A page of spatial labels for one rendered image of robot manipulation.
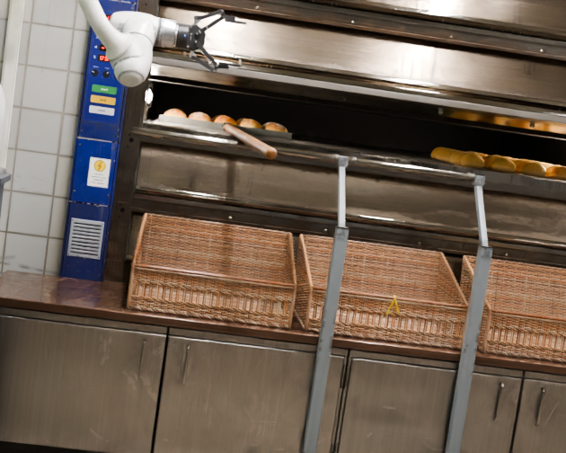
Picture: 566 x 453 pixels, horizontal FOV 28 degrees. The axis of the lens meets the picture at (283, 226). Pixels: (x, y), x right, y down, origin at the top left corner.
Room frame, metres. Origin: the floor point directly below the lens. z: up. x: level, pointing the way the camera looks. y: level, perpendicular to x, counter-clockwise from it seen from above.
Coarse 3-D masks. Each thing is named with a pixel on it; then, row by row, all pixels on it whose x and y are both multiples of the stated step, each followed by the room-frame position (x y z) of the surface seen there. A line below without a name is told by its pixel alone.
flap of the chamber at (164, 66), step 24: (168, 72) 4.11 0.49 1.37; (192, 72) 4.06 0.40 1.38; (216, 72) 4.02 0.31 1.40; (240, 72) 4.03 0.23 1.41; (312, 96) 4.23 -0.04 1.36; (336, 96) 4.17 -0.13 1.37; (360, 96) 4.12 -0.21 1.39; (384, 96) 4.08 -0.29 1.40; (408, 96) 4.09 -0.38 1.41; (480, 120) 4.29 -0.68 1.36; (504, 120) 4.23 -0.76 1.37; (528, 120) 4.18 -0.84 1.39; (552, 120) 4.14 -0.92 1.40
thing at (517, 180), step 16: (160, 128) 4.15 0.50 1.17; (176, 128) 4.15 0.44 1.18; (272, 144) 4.19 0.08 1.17; (288, 144) 4.20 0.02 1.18; (384, 160) 4.23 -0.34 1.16; (400, 160) 4.24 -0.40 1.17; (416, 160) 4.30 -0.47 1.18; (496, 176) 4.28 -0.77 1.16; (512, 176) 4.28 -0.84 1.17; (528, 176) 4.29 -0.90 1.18
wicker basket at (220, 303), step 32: (160, 224) 4.11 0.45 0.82; (192, 224) 4.13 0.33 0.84; (224, 224) 4.14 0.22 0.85; (160, 256) 4.08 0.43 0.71; (192, 256) 4.10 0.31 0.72; (224, 256) 4.11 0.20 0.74; (256, 256) 4.12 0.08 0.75; (288, 256) 4.07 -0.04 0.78; (128, 288) 3.66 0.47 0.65; (160, 288) 4.05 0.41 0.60; (192, 288) 3.67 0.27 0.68; (224, 288) 4.09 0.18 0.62; (256, 288) 3.69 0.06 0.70; (288, 288) 3.70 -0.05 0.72; (224, 320) 3.68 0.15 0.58; (256, 320) 3.69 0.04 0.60; (288, 320) 3.70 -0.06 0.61
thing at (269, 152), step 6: (228, 126) 4.34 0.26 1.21; (234, 132) 3.94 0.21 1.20; (240, 132) 3.77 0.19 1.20; (240, 138) 3.69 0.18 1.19; (246, 138) 3.46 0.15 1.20; (252, 138) 3.33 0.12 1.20; (246, 144) 3.50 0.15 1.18; (252, 144) 3.23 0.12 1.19; (258, 144) 3.10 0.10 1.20; (264, 144) 3.02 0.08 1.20; (258, 150) 3.06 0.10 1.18; (264, 150) 2.89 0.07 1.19; (270, 150) 2.85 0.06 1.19; (270, 156) 2.85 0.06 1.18
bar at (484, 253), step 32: (320, 160) 3.84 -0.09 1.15; (352, 160) 3.84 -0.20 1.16; (480, 192) 3.86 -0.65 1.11; (480, 224) 3.76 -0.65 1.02; (480, 256) 3.66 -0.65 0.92; (480, 288) 3.66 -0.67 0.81; (480, 320) 3.67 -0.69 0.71; (320, 352) 3.61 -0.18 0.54; (320, 384) 3.62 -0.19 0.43; (320, 416) 3.62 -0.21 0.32; (448, 448) 3.66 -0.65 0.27
